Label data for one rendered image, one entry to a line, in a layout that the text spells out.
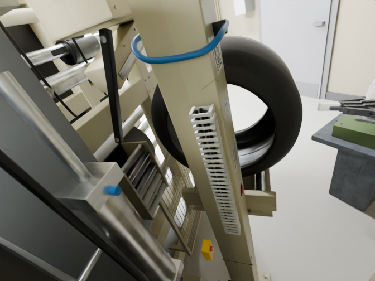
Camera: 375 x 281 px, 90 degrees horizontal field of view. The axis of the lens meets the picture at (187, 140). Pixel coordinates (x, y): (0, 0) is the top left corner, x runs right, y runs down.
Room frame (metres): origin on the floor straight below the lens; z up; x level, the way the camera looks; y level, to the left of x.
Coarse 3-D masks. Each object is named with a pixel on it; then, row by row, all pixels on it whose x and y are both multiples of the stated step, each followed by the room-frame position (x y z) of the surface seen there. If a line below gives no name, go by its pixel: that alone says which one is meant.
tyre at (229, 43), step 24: (240, 48) 0.60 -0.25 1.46; (264, 48) 0.67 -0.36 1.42; (240, 72) 0.55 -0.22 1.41; (264, 72) 0.53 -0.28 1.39; (288, 72) 0.57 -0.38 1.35; (264, 96) 0.52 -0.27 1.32; (288, 96) 0.51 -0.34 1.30; (168, 120) 0.71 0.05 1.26; (264, 120) 0.78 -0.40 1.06; (288, 120) 0.49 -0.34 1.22; (168, 144) 0.70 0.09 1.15; (240, 144) 0.81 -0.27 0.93; (264, 144) 0.70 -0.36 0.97; (288, 144) 0.49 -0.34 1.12; (264, 168) 0.53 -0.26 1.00
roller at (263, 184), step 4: (260, 172) 0.58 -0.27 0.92; (264, 172) 0.59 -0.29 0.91; (256, 176) 0.57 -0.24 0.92; (260, 176) 0.56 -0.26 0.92; (264, 176) 0.56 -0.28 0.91; (256, 180) 0.55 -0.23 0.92; (260, 180) 0.54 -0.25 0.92; (264, 180) 0.54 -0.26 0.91; (256, 184) 0.53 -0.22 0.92; (260, 184) 0.52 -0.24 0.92; (264, 184) 0.52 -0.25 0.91; (256, 188) 0.51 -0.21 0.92; (260, 188) 0.50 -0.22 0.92; (264, 188) 0.50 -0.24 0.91
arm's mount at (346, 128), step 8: (344, 120) 0.92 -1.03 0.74; (352, 120) 0.89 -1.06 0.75; (336, 128) 0.90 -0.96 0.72; (344, 128) 0.86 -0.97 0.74; (352, 128) 0.83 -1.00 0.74; (360, 128) 0.81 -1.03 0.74; (368, 128) 0.79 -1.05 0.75; (336, 136) 0.89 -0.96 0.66; (344, 136) 0.85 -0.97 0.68; (352, 136) 0.81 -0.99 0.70; (360, 136) 0.78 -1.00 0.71; (368, 136) 0.75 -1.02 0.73; (360, 144) 0.77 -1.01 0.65; (368, 144) 0.73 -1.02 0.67
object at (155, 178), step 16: (128, 144) 0.75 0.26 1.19; (144, 144) 0.71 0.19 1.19; (112, 160) 0.69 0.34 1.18; (128, 160) 0.62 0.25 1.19; (144, 160) 0.66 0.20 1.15; (128, 176) 0.57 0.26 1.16; (144, 176) 0.63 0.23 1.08; (160, 176) 0.70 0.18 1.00; (128, 192) 0.56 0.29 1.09; (144, 192) 0.59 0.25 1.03; (160, 192) 0.66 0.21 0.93; (144, 208) 0.54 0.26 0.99
